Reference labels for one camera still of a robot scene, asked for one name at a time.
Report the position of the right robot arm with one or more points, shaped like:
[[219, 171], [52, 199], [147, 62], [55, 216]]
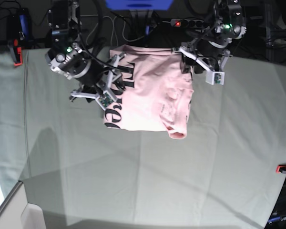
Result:
[[71, 58]]

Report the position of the black power strip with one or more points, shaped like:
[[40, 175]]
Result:
[[189, 23]]

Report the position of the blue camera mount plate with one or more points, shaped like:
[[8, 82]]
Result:
[[139, 4]]

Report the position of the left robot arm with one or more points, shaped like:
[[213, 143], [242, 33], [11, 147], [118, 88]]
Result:
[[211, 35]]

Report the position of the pink printed t-shirt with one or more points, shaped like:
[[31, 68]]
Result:
[[157, 96]]

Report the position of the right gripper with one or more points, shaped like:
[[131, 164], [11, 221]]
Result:
[[95, 81]]

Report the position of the white bin bottom left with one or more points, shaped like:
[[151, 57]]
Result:
[[17, 213]]

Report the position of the red clamp left corner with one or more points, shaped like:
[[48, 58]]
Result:
[[15, 51]]

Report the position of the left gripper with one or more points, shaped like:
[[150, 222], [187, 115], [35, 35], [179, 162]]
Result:
[[212, 65]]

